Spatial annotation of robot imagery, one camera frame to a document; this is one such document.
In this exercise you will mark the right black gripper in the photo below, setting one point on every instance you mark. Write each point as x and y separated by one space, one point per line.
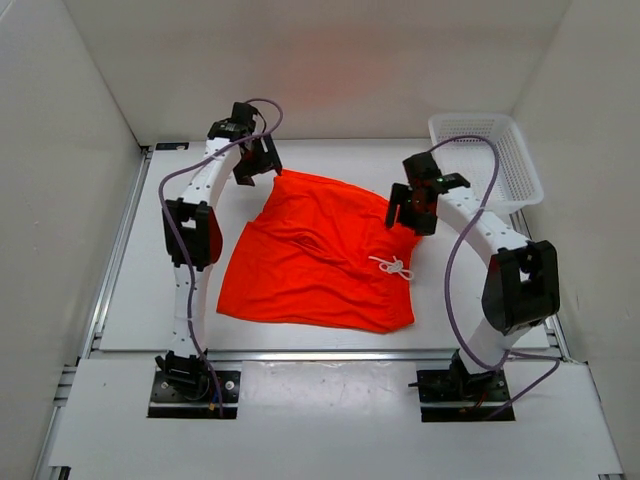
398 197

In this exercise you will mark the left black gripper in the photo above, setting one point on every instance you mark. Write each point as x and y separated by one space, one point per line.
269 160

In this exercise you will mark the orange shorts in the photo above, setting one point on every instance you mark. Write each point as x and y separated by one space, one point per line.
319 253

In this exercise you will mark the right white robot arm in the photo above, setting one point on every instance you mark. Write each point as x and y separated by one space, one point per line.
521 288

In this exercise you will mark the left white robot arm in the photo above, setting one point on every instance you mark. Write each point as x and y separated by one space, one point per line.
237 147

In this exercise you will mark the white plastic basket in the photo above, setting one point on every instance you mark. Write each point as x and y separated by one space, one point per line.
488 147

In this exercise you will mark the black label sticker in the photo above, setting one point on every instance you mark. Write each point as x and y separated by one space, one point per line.
172 146

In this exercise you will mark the front aluminium rail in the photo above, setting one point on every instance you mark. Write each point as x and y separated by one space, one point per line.
410 355

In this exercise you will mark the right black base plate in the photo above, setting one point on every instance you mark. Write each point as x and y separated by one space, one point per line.
443 400

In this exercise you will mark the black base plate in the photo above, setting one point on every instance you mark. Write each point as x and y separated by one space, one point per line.
443 400
169 399

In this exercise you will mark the right aluminium frame rail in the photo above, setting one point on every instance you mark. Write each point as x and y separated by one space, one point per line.
558 347

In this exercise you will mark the aluminium frame rail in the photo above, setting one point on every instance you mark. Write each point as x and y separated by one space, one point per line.
92 322
558 347

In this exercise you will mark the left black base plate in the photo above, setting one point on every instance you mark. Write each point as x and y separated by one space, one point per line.
169 399

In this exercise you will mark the left aluminium frame rail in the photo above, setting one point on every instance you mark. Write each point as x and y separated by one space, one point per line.
92 322

